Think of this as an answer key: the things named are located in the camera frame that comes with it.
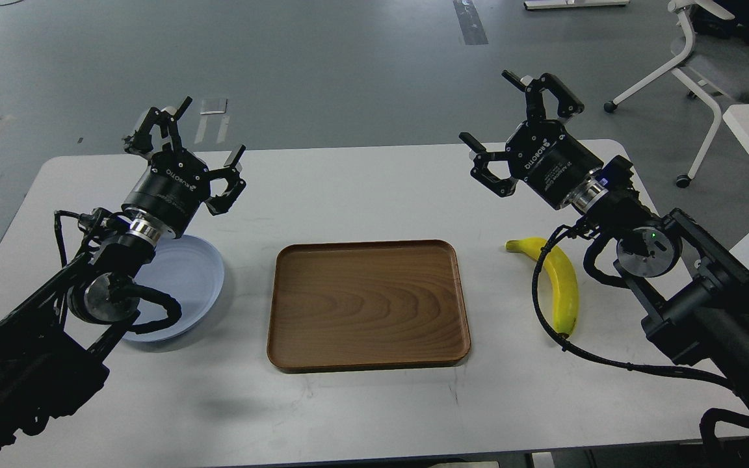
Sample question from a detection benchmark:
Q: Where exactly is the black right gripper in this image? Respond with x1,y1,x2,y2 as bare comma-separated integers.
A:
459,70,604,210

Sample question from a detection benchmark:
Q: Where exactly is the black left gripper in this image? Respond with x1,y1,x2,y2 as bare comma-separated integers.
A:
121,97,246,238

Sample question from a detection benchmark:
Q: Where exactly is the light blue plate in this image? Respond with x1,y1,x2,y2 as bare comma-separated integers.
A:
123,235,225,343

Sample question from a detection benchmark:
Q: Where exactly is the yellow banana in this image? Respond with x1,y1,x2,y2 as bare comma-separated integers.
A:
505,237,580,339

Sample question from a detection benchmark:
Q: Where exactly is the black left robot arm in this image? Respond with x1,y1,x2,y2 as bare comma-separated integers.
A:
0,97,246,451

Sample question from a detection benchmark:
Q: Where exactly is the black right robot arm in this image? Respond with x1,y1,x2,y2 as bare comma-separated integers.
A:
460,70,749,467

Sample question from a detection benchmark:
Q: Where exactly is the white desk base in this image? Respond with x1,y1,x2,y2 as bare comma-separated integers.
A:
523,0,632,11

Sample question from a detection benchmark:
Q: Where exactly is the brown wooden tray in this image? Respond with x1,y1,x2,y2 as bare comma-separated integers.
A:
267,239,471,373

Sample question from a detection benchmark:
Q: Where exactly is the white office chair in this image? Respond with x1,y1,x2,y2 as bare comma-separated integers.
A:
603,1,749,189

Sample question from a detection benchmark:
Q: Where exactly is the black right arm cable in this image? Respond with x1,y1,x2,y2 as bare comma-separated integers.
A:
531,224,739,391

